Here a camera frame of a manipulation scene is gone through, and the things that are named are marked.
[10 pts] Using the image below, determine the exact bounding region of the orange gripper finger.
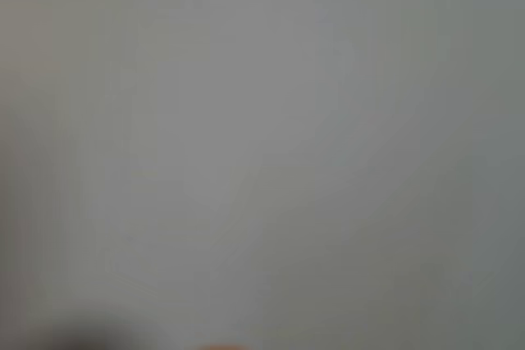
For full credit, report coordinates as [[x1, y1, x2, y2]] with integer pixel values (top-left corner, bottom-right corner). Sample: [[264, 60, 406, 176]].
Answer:
[[195, 343, 252, 350]]

